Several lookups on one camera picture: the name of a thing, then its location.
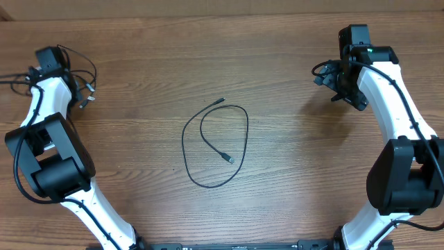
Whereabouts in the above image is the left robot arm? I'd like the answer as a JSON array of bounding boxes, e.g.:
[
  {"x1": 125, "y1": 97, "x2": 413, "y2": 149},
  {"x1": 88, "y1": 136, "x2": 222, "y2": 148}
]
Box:
[{"x1": 1, "y1": 45, "x2": 148, "y2": 249}]

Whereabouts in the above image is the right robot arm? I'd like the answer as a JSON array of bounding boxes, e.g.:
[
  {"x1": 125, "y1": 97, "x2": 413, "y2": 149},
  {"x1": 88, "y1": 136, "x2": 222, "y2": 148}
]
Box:
[{"x1": 307, "y1": 24, "x2": 443, "y2": 249}]

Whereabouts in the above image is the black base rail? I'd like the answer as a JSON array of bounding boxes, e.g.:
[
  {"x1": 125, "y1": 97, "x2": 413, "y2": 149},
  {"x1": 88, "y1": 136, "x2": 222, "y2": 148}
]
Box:
[{"x1": 123, "y1": 239, "x2": 345, "y2": 250}]

